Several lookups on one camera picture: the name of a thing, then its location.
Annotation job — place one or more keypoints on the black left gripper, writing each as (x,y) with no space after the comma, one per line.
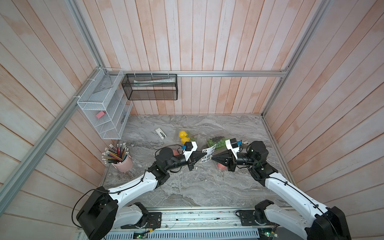
(192,161)

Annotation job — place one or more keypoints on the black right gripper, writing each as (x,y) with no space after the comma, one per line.
(230,159)

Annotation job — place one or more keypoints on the clear box of red apples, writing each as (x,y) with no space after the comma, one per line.
(222,167)

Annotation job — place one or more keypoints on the clear box of grapes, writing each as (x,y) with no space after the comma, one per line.
(219,142)

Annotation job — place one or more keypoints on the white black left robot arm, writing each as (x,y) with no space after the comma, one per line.
(108,209)

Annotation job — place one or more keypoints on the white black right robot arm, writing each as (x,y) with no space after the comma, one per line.
(313,220)

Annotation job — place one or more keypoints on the clear box of small peaches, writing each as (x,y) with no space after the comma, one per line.
(175,152)

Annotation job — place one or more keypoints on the colored pencils bundle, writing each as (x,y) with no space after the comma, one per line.
(115,154)

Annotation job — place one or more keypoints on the paper in black basket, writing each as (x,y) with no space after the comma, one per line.
(154,82)

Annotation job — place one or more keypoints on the pink eraser block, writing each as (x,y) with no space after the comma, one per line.
(100,114)

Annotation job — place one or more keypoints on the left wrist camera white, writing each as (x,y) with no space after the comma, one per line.
(188,149)

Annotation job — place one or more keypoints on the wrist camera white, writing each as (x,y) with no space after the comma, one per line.
(188,149)
(234,146)

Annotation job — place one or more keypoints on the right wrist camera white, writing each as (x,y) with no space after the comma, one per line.
(234,146)

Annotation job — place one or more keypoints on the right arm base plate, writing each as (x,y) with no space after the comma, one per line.
(247,218)

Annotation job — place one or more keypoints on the aluminium front rail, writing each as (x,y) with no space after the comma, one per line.
(196,219)

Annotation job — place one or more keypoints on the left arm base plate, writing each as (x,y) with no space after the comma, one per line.
(152,220)

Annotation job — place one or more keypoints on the black wire mesh basket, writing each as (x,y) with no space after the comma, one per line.
(149,93)

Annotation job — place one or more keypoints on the white wire mesh shelf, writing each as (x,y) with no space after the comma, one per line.
(104,92)

